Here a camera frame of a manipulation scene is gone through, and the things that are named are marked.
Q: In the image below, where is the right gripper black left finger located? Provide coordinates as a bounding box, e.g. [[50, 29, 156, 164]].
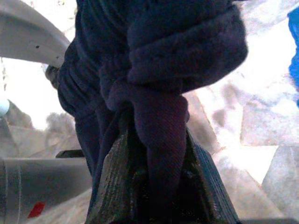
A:
[[86, 130, 150, 224]]

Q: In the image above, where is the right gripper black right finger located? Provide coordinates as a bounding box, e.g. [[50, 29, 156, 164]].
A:
[[181, 128, 241, 224]]

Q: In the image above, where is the dark navy garment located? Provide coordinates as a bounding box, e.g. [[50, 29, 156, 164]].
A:
[[57, 0, 249, 224]]

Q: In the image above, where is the robot right leg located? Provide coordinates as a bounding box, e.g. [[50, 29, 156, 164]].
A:
[[0, 150, 93, 224]]

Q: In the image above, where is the blue t-shirt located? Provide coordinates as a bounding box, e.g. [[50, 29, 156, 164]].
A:
[[286, 6, 299, 108]]

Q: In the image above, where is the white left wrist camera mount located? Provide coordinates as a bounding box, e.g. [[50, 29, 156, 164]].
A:
[[0, 0, 71, 69]]

